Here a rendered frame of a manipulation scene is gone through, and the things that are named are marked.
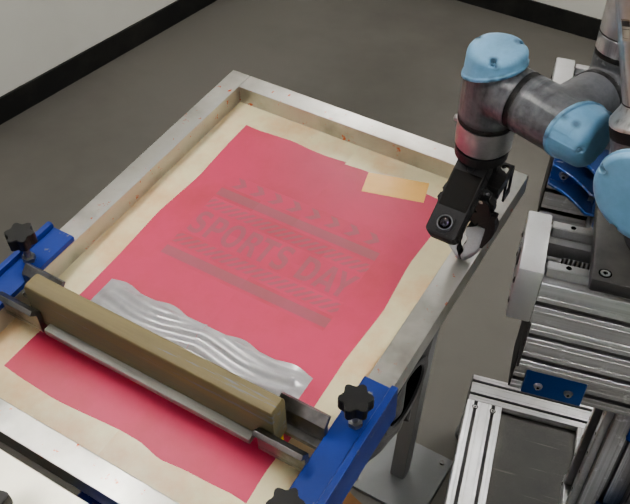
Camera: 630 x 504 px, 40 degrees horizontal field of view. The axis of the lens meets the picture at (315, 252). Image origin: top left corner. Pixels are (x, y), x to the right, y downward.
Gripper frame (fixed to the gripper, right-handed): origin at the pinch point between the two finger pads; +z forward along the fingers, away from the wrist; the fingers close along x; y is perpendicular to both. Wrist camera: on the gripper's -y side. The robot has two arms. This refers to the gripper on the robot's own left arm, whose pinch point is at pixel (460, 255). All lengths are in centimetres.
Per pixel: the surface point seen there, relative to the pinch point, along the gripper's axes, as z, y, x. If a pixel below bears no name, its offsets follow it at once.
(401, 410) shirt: 42.4, -3.2, 5.5
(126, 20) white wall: 125, 166, 227
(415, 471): 117, 26, 12
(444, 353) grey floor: 125, 70, 23
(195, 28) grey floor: 145, 199, 216
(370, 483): 116, 16, 20
